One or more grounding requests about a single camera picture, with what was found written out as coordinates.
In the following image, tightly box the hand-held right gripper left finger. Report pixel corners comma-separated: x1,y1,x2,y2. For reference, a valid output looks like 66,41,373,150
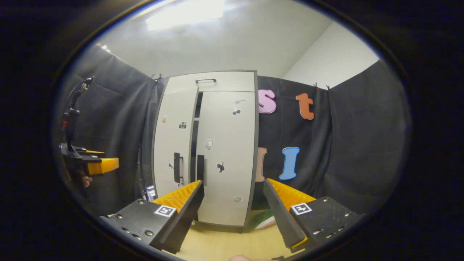
100,180,205,255

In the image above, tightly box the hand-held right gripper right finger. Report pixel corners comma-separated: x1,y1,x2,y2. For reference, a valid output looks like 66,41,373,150
263,178,365,253

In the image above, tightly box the white cabinet door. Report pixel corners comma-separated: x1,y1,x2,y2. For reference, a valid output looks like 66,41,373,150
195,91,256,227
153,87,199,199

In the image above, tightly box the white grey cabinet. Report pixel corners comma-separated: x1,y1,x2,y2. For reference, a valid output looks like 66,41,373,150
152,70,259,229

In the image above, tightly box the white cabinet drawer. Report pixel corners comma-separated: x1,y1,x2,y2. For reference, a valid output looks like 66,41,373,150
163,71,256,95

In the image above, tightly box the green striped object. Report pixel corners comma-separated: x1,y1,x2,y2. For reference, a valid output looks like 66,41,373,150
250,210,277,230

